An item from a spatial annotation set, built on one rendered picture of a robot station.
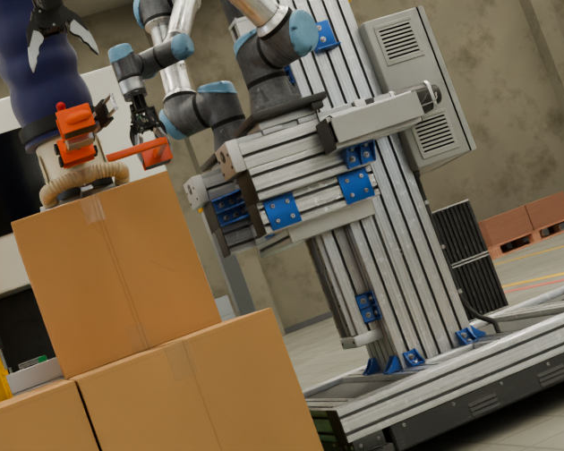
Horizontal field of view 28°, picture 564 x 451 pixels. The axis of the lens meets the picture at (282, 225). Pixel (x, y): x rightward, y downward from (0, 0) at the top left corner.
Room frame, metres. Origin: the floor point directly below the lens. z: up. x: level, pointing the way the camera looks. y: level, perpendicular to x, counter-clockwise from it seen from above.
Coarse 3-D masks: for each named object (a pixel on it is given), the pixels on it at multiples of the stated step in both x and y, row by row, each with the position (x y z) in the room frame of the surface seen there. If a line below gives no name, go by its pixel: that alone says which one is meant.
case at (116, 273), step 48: (144, 192) 2.75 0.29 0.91; (48, 240) 2.69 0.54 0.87; (96, 240) 2.72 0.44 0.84; (144, 240) 2.74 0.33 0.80; (48, 288) 2.68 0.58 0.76; (96, 288) 2.71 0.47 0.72; (144, 288) 2.73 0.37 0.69; (192, 288) 2.76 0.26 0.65; (96, 336) 2.70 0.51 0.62; (144, 336) 2.72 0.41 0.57
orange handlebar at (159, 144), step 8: (80, 112) 2.40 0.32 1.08; (88, 112) 2.41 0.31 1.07; (72, 120) 2.39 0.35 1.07; (80, 120) 2.40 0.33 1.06; (64, 144) 2.65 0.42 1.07; (144, 144) 3.11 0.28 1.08; (152, 144) 3.12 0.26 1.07; (160, 144) 3.12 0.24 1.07; (120, 152) 3.10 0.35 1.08; (128, 152) 3.10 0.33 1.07; (136, 152) 3.11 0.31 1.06; (160, 152) 3.25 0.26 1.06; (112, 160) 3.09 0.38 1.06
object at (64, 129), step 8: (88, 104) 2.42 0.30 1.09; (56, 112) 2.40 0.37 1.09; (64, 112) 2.40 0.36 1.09; (72, 112) 2.41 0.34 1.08; (56, 120) 2.47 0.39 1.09; (64, 120) 2.40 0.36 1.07; (88, 120) 2.41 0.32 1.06; (64, 128) 2.40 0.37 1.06; (72, 128) 2.40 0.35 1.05; (80, 128) 2.41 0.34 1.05; (88, 128) 2.44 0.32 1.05; (64, 136) 2.45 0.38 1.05; (72, 136) 2.46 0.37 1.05
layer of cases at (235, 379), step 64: (256, 320) 2.18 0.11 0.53; (64, 384) 2.09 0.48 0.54; (128, 384) 2.11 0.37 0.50; (192, 384) 2.14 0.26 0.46; (256, 384) 2.17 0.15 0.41; (0, 448) 2.05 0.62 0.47; (64, 448) 2.08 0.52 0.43; (128, 448) 2.10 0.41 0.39; (192, 448) 2.13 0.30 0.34; (256, 448) 2.16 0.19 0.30; (320, 448) 2.19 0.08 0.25
